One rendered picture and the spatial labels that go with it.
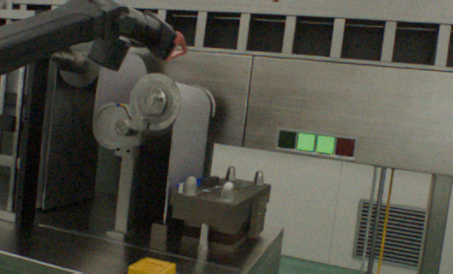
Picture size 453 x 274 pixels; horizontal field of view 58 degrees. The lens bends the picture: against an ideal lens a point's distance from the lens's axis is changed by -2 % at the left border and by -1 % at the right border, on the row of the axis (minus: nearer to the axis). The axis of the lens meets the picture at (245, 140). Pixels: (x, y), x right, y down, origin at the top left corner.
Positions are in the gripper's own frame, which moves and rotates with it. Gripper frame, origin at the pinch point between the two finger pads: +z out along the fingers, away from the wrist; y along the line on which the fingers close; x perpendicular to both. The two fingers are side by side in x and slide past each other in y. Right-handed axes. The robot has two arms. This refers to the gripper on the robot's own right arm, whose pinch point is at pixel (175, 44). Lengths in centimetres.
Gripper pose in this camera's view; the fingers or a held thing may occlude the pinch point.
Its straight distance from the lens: 100.0
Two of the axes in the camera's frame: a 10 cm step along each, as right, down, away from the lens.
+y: 7.0, 6.1, -3.7
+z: 4.2, 0.6, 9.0
